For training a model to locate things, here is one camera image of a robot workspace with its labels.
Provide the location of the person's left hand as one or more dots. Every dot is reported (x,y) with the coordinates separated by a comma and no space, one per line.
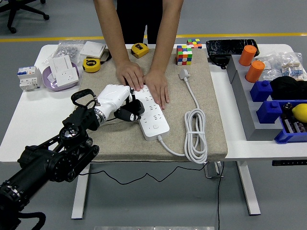
(157,87)

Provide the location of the person's right hand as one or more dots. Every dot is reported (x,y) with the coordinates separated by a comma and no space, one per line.
(130,75)

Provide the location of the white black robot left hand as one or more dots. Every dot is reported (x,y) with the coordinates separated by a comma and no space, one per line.
(112,98)

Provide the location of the black power adapter plug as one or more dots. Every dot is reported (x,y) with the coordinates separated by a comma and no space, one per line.
(139,106)

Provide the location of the white power strip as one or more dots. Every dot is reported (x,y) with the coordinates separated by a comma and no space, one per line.
(156,129)

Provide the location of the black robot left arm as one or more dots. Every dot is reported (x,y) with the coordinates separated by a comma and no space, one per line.
(81,119)

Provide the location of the person's left forearm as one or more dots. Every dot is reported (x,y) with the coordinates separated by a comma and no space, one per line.
(168,36)

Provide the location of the person's right forearm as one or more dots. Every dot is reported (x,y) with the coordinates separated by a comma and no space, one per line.
(112,31)

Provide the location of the square yellow tape measure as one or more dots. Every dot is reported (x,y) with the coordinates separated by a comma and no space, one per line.
(139,50)

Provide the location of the round yellow tape measure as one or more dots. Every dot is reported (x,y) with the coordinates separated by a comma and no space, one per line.
(91,65)

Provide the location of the large colourful puzzle cube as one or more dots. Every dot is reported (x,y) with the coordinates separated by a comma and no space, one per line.
(184,56)

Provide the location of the grey-brown fabric mat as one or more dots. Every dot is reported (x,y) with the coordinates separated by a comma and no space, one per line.
(134,148)

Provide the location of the purple bowl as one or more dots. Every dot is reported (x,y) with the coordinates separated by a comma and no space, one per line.
(58,88)

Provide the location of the person's body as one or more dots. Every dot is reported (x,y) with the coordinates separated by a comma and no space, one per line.
(132,19)

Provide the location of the small colourful puzzle cube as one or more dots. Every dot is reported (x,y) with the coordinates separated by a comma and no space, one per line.
(194,43)

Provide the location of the black pouch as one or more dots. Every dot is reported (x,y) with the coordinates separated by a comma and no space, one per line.
(218,61)

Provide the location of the clear bag of screws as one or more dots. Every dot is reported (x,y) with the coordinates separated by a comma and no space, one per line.
(67,49)

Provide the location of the black crackled tray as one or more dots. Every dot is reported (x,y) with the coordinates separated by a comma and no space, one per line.
(225,48)

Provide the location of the white circuit breaker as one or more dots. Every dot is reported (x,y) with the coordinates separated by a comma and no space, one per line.
(28,79)

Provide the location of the grey stepped block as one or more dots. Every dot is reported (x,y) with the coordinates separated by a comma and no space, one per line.
(244,103)

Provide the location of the orange cylinder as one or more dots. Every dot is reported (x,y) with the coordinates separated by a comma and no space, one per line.
(254,72)
(247,56)

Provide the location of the white table leg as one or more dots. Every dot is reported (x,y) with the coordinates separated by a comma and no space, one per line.
(249,191)
(80,191)

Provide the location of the blue peg block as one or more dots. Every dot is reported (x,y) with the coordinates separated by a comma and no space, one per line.
(260,92)
(268,112)

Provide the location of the clear plastic parts bag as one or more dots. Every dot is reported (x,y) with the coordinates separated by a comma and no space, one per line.
(271,62)

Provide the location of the black office chair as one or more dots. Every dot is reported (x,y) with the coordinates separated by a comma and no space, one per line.
(11,19)

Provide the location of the black cloth bundle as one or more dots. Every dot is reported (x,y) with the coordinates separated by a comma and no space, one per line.
(287,87)

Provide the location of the black round knob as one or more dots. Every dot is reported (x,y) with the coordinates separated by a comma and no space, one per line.
(287,107)

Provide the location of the clear bag of resistors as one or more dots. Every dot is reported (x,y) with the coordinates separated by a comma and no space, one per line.
(291,69)

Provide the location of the blue plastic bin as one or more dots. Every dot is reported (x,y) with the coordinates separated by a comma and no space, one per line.
(287,137)

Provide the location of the dark small parts row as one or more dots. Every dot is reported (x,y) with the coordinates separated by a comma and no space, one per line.
(295,127)

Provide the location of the yellow lemon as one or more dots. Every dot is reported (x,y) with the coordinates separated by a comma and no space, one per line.
(301,112)

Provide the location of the black table control panel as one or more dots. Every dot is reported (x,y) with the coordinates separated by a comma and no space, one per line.
(287,162)

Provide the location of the flat white switch plate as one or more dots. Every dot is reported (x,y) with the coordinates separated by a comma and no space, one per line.
(92,49)

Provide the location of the white wall socket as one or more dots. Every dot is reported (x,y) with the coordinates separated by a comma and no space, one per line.
(68,77)

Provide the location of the white switch panel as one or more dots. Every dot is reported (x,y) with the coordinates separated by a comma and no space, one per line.
(61,63)

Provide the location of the metal under-table bracket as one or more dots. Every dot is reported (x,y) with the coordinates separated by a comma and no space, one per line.
(211,171)

